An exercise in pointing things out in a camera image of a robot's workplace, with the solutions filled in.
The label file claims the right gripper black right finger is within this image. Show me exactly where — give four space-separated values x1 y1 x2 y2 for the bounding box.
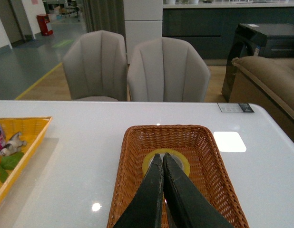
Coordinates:
163 153 232 228

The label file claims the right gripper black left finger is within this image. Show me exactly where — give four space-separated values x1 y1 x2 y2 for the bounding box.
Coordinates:
114 153 164 228

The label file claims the clear packing tape roll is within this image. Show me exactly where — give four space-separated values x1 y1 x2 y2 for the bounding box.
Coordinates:
142 148 190 177

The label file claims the brown wicker basket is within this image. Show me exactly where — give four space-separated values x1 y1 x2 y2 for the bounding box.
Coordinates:
107 125 248 228

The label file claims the yellow woven basket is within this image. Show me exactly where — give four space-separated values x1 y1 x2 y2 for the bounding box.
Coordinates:
0 116 52 204

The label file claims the table label sticker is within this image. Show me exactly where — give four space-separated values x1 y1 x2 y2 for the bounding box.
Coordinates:
218 103 254 113

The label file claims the right grey upholstered chair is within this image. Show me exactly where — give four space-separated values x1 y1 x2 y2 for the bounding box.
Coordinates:
127 37 211 102

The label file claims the grey upholstered chair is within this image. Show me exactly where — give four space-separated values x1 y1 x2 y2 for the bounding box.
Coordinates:
127 37 211 102
62 30 128 102

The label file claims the orange toy carrot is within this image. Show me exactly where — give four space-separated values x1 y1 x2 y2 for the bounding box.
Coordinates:
0 152 24 183

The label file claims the black white toy dog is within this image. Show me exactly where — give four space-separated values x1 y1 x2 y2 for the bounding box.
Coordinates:
0 132 27 156

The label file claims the beige sofa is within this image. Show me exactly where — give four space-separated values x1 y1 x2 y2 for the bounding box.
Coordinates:
229 56 294 142

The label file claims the left grey upholstered chair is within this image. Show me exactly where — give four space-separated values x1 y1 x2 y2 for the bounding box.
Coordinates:
62 30 128 102

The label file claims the dark kitchen counter cabinet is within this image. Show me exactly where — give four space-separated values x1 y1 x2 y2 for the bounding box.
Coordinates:
162 0 294 65

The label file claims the black appliance box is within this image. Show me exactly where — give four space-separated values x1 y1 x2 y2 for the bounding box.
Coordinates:
221 23 294 101

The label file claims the white refrigerator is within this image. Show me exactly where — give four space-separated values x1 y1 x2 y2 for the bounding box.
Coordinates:
123 0 163 62

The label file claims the red bin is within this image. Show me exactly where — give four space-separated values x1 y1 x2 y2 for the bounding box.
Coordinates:
37 14 53 36

